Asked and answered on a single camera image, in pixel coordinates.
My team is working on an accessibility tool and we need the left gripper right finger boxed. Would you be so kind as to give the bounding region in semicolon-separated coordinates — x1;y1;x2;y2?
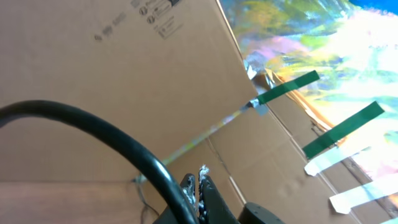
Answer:
198;165;239;224

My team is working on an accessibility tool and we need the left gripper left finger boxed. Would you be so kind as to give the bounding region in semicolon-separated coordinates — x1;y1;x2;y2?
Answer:
153;174;197;224

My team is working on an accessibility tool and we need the black braided cable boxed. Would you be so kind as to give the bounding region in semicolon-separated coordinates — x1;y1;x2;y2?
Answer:
0;100;200;224

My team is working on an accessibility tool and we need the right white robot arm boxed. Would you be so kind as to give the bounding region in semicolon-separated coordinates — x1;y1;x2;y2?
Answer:
238;202;285;224

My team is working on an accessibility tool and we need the back cardboard panel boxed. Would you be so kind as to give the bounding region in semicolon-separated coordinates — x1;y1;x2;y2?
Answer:
0;0;259;184

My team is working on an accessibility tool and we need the upper green tape strip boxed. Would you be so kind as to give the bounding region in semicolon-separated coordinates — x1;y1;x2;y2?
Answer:
256;70;320;105

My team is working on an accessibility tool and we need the green tape strip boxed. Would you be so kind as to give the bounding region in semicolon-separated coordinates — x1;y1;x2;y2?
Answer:
256;70;320;105
302;101;385;159

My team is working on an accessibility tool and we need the lower green tape strip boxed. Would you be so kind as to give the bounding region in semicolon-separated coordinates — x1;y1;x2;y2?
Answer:
302;101;385;159

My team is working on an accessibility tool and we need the colourful painted backdrop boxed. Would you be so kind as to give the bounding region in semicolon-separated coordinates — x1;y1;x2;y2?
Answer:
221;0;397;179

